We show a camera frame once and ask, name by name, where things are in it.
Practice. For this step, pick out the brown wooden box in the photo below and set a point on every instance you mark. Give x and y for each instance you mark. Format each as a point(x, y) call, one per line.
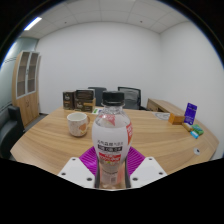
point(176, 119)

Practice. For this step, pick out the flat green box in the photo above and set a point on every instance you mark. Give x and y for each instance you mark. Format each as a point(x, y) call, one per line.
point(198, 129)

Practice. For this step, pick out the small light blue box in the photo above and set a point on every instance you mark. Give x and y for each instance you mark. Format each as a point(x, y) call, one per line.
point(194, 134)

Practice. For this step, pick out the small yellow box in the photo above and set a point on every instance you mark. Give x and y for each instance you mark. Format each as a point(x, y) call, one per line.
point(187, 126)

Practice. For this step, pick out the black office chair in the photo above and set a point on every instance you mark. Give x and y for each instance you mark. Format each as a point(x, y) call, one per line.
point(97, 95)

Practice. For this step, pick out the low wooden side cabinet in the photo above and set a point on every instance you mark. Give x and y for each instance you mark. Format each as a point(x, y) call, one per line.
point(163, 106)

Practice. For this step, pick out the grey mesh office chair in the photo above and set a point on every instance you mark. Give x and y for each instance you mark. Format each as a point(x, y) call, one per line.
point(131, 98)

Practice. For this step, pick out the black leather armchair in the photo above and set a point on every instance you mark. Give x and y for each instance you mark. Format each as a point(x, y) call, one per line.
point(8, 133)

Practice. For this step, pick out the long ceiling light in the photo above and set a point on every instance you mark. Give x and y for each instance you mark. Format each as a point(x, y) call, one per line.
point(32, 23)

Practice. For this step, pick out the white mug with orange print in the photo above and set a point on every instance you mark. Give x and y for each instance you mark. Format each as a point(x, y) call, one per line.
point(77, 125)

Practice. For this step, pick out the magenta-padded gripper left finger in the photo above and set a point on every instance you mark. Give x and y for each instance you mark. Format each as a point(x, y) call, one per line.
point(76, 170)

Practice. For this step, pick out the white and green leaflet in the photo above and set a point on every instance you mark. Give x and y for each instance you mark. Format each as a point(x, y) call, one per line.
point(97, 111)

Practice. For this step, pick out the clear black-capped drink bottle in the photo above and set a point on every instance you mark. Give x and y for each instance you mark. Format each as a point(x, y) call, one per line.
point(111, 133)

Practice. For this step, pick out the small dark brown box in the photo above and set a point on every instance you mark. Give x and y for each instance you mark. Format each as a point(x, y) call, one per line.
point(68, 100)

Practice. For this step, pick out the large dark brown box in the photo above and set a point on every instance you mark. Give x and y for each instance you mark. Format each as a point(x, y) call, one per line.
point(84, 100)

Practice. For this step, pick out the wooden shelf cabinet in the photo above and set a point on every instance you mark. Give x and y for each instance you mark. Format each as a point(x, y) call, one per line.
point(28, 106)

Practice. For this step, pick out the round white paper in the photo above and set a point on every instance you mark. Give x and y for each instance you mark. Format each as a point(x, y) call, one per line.
point(161, 116)

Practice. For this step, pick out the purple standing sign card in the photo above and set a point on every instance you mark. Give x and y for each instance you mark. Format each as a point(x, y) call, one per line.
point(190, 114)

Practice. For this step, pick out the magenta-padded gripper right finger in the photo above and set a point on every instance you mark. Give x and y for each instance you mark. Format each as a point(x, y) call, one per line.
point(146, 170)

